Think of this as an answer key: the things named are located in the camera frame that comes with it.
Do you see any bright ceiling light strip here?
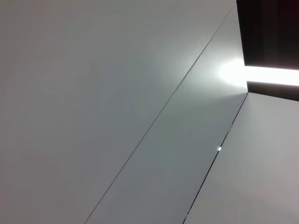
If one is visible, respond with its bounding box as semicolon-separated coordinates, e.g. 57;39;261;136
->
218;59;299;87

